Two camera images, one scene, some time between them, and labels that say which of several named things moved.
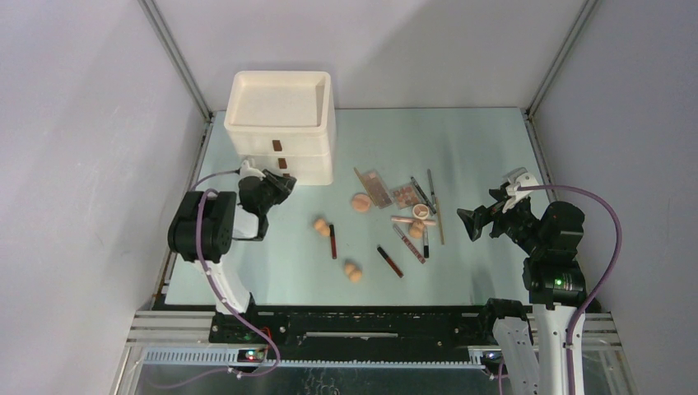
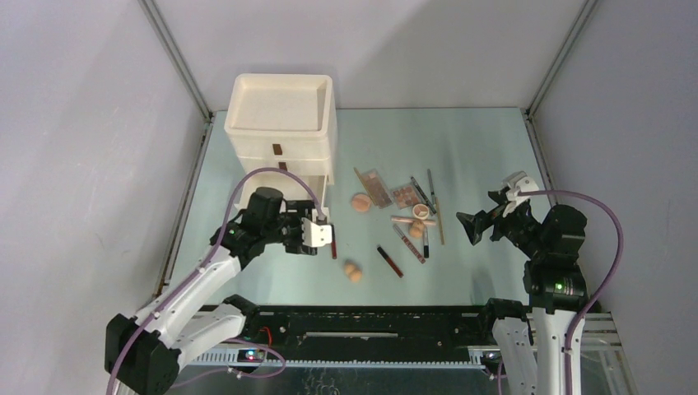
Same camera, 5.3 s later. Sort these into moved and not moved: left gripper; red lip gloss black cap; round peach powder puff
Moved: left gripper
Not moved: round peach powder puff; red lip gloss black cap
